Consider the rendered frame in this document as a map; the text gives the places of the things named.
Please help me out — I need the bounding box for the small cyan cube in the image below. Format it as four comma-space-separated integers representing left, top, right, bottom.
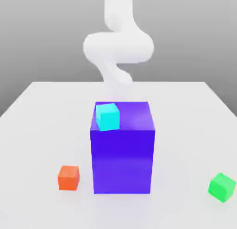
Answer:
95, 102, 120, 132

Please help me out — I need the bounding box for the small orange cube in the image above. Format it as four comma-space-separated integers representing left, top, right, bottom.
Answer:
57, 165, 81, 191

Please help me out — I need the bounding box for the small green cube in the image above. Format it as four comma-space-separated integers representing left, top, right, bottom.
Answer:
207, 172, 237, 203

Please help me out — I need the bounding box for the large purple box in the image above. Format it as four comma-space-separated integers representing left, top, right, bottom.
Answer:
90, 101, 156, 195

